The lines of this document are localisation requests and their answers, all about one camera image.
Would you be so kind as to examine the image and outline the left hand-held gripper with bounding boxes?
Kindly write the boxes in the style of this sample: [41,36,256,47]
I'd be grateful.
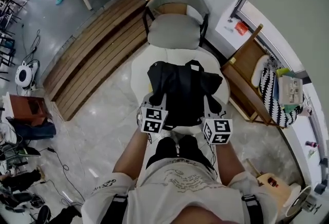
[138,93,169,134]

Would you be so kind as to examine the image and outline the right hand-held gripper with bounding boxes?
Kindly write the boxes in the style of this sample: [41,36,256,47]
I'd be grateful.
[202,95,233,145]

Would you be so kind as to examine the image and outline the black garment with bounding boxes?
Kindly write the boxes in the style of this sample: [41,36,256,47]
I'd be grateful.
[147,60,224,127]

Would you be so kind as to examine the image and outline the white round table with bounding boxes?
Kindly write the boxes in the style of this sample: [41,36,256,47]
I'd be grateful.
[130,45,230,137]

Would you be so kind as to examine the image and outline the person's left forearm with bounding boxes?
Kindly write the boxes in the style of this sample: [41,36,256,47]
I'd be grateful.
[112,129,150,188]

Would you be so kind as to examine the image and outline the person's right forearm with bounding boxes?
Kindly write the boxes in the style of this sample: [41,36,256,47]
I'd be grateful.
[215,142,246,188]

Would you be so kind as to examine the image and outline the person's black trousers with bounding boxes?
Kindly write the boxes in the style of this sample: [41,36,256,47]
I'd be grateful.
[145,137,215,170]

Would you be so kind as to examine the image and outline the black white striped bag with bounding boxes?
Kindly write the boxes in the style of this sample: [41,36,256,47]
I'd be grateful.
[250,54,304,126]

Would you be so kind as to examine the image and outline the wooden rack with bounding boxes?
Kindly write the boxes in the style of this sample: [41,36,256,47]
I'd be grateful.
[221,24,288,128]

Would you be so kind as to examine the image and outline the grey padded chair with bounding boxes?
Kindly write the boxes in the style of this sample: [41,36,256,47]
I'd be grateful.
[142,0,210,50]

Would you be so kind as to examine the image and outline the grey printed box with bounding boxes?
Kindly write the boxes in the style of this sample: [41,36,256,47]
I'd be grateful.
[278,75,304,105]

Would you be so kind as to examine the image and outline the wooden slatted step platform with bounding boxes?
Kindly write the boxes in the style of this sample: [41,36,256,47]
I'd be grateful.
[42,0,152,122]

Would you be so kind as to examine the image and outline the green book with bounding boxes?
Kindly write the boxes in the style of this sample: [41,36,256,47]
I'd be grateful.
[276,67,296,77]

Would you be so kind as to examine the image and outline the red packet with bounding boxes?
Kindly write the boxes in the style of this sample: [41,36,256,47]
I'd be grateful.
[235,22,249,36]

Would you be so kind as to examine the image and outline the person's white printed shirt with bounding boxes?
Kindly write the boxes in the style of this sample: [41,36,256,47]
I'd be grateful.
[81,158,278,224]

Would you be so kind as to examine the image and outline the round wooden side table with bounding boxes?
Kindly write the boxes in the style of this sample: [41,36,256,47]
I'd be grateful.
[257,172,301,216]

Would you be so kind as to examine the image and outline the grey roller blind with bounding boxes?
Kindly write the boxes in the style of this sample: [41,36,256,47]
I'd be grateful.
[243,0,329,74]

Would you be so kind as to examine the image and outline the brown wooden cabinet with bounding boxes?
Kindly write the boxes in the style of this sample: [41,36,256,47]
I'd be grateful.
[9,94,53,127]

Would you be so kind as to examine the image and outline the white round device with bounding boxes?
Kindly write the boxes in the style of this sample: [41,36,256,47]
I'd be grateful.
[14,60,41,90]

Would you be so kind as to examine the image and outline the black harness strap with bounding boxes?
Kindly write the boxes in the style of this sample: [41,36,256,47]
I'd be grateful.
[110,193,129,224]
[241,194,264,224]

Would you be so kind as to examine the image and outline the black floor cable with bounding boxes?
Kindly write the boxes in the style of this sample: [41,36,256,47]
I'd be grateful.
[38,147,85,203]

